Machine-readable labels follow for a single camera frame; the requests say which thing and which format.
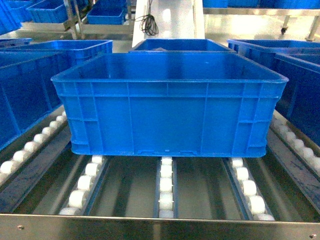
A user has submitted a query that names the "dark blue crate far left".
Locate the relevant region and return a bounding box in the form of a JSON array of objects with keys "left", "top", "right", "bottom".
[{"left": 0, "top": 38, "right": 32, "bottom": 48}]

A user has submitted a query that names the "white panel column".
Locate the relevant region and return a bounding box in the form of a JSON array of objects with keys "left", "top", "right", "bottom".
[{"left": 131, "top": 0, "right": 206, "bottom": 48}]

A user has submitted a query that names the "blue crate right front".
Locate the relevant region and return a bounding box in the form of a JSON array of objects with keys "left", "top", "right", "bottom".
[{"left": 273, "top": 53, "right": 320, "bottom": 145}]

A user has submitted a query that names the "white roller track middle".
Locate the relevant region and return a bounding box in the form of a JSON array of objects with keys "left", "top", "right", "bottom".
[{"left": 158, "top": 156, "right": 174, "bottom": 218}]

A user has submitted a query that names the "blue crate shelf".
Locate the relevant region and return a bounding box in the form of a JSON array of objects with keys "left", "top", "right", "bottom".
[
  {"left": 87, "top": 0, "right": 128, "bottom": 25},
  {"left": 26, "top": 0, "right": 68, "bottom": 24}
]

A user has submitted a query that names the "black coiled cable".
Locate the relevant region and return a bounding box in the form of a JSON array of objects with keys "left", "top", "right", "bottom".
[{"left": 134, "top": 0, "right": 160, "bottom": 37}]

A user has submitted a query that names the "blue crate on shelf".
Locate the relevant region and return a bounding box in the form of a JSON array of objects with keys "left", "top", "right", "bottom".
[{"left": 0, "top": 51, "right": 76, "bottom": 149}]

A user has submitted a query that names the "blue plastic crate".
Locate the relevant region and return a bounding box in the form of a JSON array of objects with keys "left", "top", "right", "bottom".
[{"left": 51, "top": 52, "right": 288, "bottom": 158}]

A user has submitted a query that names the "blue crate left rear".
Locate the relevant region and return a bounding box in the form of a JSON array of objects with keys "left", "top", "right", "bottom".
[{"left": 2, "top": 39, "right": 113, "bottom": 66}]

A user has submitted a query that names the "white roller track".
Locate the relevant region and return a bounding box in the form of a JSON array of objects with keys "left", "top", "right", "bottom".
[
  {"left": 230, "top": 157, "right": 275, "bottom": 221},
  {"left": 158, "top": 156, "right": 174, "bottom": 218},
  {"left": 271, "top": 118, "right": 320, "bottom": 175},
  {"left": 58, "top": 155, "right": 106, "bottom": 216},
  {"left": 0, "top": 111, "right": 67, "bottom": 185}
]

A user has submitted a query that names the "white roller track left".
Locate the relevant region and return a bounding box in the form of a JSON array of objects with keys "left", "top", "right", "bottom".
[{"left": 58, "top": 155, "right": 106, "bottom": 216}]

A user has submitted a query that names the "blue crate right rear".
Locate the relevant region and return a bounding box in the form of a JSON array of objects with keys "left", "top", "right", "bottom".
[{"left": 227, "top": 39, "right": 320, "bottom": 69}]

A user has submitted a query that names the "steel roller shelf frame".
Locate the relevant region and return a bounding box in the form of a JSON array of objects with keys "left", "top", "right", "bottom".
[{"left": 0, "top": 107, "right": 320, "bottom": 240}]

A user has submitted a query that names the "blue crate behind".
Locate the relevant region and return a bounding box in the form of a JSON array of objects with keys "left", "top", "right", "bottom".
[{"left": 129, "top": 38, "right": 236, "bottom": 53}]

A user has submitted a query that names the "white roller track far right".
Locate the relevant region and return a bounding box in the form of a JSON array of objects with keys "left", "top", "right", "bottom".
[{"left": 271, "top": 118, "right": 320, "bottom": 175}]

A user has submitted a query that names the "blue crate lower shelf left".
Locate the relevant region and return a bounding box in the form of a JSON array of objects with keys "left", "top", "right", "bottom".
[{"left": 26, "top": 0, "right": 68, "bottom": 24}]

